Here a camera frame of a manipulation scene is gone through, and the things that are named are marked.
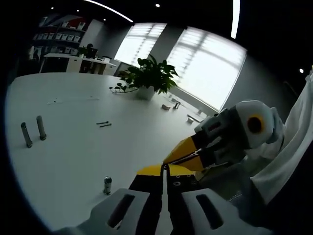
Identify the dark wall shelf with boxes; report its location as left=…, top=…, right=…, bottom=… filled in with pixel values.
left=28, top=15, right=91, bottom=61

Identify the person's right forearm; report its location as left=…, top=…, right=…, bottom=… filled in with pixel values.
left=251, top=73, right=313, bottom=205

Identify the white office desk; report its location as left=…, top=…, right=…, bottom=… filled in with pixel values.
left=39, top=53, right=117, bottom=75

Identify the small white object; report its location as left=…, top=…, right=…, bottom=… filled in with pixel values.
left=186, top=114, right=204, bottom=124

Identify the green plant in white pot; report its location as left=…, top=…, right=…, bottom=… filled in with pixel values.
left=109, top=54, right=180, bottom=100

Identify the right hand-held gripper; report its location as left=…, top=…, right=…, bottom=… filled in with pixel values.
left=162, top=99, right=275, bottom=172

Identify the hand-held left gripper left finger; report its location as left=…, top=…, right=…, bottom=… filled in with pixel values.
left=55, top=164, right=164, bottom=235

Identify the white window blind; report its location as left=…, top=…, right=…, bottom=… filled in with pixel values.
left=114, top=22, right=168, bottom=68
left=166, top=26, right=248, bottom=112

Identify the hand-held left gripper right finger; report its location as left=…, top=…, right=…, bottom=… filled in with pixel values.
left=164, top=163, right=272, bottom=235

